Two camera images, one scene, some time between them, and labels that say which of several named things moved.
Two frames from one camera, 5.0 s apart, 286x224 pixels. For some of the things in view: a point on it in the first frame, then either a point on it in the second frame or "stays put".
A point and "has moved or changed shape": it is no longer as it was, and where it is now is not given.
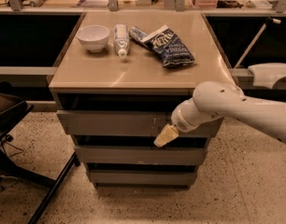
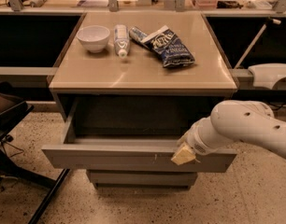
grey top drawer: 126,123 has moved or changed shape
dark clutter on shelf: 227,0 stays put
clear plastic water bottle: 121,40 stays put
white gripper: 180,122 to 193,143
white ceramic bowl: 93,37 stays put
